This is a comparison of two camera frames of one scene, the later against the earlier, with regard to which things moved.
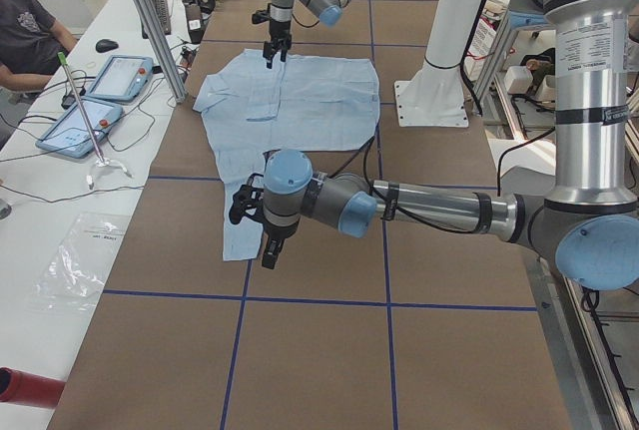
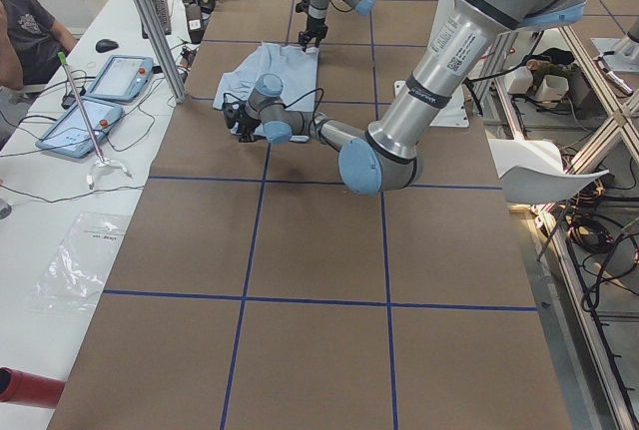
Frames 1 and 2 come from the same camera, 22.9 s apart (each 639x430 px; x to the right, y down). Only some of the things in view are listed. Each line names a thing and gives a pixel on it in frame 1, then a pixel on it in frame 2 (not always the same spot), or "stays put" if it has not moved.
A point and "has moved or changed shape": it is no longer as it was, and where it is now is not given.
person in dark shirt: [30, 39] stays put
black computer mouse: [106, 45] stays put
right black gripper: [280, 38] → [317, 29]
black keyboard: [161, 5] stays put
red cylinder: [30, 389] stays put
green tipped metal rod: [63, 58] stays put
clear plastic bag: [77, 262] stays put
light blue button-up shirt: [308, 103] has moved or changed shape
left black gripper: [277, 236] → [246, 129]
